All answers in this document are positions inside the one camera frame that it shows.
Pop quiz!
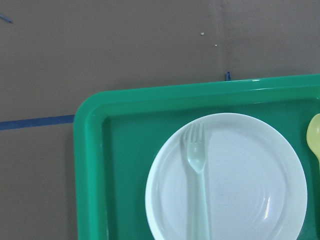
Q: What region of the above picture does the translucent pale green fork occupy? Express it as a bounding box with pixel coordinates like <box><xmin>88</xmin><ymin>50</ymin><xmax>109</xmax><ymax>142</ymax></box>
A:
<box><xmin>182</xmin><ymin>122</ymin><xmax>210</xmax><ymax>240</ymax></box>

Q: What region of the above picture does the brown paper table cover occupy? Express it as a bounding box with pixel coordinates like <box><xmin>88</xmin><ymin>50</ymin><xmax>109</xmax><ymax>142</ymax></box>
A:
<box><xmin>0</xmin><ymin>0</ymin><xmax>320</xmax><ymax>240</ymax></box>

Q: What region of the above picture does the yellow plastic spoon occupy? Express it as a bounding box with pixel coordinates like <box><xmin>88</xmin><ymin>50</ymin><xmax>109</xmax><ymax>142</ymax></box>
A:
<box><xmin>306</xmin><ymin>113</ymin><xmax>320</xmax><ymax>172</ymax></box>

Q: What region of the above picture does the green plastic tray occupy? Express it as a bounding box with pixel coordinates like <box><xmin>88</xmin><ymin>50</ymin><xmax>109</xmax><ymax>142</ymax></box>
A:
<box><xmin>73</xmin><ymin>74</ymin><xmax>320</xmax><ymax>240</ymax></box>

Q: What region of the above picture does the white round plate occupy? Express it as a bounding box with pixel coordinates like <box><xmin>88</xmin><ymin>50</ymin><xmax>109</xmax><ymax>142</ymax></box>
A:
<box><xmin>145</xmin><ymin>113</ymin><xmax>308</xmax><ymax>240</ymax></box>

